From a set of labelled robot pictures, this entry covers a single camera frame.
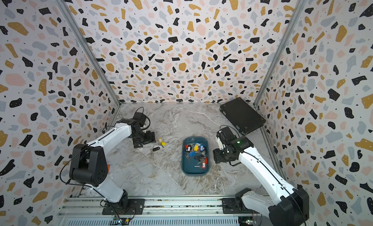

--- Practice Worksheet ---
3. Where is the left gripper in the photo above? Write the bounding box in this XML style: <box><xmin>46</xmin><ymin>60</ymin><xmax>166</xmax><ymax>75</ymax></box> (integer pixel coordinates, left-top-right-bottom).
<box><xmin>132</xmin><ymin>130</ymin><xmax>157</xmax><ymax>148</ymax></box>

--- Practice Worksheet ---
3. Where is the yellow tag key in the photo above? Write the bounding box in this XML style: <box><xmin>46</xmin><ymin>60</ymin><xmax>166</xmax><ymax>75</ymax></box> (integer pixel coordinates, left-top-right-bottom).
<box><xmin>158</xmin><ymin>138</ymin><xmax>167</xmax><ymax>147</ymax></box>

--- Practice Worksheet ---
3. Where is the teal storage box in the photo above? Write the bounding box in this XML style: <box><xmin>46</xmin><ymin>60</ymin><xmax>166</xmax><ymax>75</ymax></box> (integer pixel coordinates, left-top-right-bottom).
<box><xmin>181</xmin><ymin>137</ymin><xmax>210</xmax><ymax>176</ymax></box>

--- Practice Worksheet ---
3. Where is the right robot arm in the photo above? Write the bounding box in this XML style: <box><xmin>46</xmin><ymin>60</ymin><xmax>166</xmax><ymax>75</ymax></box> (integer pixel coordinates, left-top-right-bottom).
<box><xmin>213</xmin><ymin>136</ymin><xmax>309</xmax><ymax>226</ymax></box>

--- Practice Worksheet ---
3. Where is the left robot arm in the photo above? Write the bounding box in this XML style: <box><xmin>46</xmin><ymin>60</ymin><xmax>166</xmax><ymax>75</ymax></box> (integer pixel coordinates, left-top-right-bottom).
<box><xmin>69</xmin><ymin>119</ymin><xmax>156</xmax><ymax>209</ymax></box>

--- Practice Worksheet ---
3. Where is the pile of keys in box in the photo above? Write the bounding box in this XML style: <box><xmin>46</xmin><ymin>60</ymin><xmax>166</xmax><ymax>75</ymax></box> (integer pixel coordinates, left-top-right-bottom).
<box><xmin>184</xmin><ymin>143</ymin><xmax>208</xmax><ymax>169</ymax></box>

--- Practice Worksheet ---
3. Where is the black laptop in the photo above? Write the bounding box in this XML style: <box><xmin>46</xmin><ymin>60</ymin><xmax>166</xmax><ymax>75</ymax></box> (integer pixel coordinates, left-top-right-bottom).
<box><xmin>220</xmin><ymin>98</ymin><xmax>266</xmax><ymax>135</ymax></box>

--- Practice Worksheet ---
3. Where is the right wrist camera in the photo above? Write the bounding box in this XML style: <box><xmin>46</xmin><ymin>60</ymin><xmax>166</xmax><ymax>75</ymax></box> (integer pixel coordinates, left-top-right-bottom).
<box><xmin>216</xmin><ymin>125</ymin><xmax>239</xmax><ymax>150</ymax></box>

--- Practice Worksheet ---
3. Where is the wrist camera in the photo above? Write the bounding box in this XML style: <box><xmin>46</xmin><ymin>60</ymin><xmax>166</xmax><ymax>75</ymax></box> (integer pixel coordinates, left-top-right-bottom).
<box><xmin>216</xmin><ymin>125</ymin><xmax>239</xmax><ymax>150</ymax></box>
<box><xmin>133</xmin><ymin>112</ymin><xmax>151</xmax><ymax>130</ymax></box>

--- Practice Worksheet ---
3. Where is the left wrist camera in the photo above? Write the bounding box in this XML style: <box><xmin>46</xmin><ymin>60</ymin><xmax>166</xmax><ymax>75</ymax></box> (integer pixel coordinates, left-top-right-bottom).
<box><xmin>133</xmin><ymin>112</ymin><xmax>151</xmax><ymax>130</ymax></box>

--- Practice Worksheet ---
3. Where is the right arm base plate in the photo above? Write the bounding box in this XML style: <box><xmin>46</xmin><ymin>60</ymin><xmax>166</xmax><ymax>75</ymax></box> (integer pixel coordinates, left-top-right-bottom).
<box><xmin>221</xmin><ymin>198</ymin><xmax>253</xmax><ymax>214</ymax></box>

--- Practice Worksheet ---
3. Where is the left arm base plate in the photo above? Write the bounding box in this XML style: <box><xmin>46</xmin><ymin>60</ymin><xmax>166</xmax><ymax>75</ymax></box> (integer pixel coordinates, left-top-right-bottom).
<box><xmin>102</xmin><ymin>198</ymin><xmax>145</xmax><ymax>215</ymax></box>

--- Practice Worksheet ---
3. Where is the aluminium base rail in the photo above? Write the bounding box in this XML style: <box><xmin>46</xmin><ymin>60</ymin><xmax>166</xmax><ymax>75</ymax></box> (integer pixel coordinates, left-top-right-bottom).
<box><xmin>56</xmin><ymin>195</ymin><xmax>272</xmax><ymax>226</ymax></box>

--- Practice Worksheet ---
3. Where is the left aluminium corner post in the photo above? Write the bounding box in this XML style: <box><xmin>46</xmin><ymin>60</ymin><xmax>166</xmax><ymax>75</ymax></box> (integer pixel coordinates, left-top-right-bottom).
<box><xmin>53</xmin><ymin>0</ymin><xmax>120</xmax><ymax>107</ymax></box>

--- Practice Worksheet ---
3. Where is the aluminium corner post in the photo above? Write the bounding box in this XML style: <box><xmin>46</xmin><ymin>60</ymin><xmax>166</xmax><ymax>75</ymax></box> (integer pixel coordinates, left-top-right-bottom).
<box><xmin>53</xmin><ymin>0</ymin><xmax>120</xmax><ymax>107</ymax></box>
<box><xmin>254</xmin><ymin>0</ymin><xmax>307</xmax><ymax>108</ymax></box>

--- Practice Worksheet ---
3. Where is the right aluminium corner post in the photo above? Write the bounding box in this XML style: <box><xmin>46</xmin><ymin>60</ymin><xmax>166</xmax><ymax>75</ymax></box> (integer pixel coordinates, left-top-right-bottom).
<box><xmin>254</xmin><ymin>0</ymin><xmax>307</xmax><ymax>108</ymax></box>

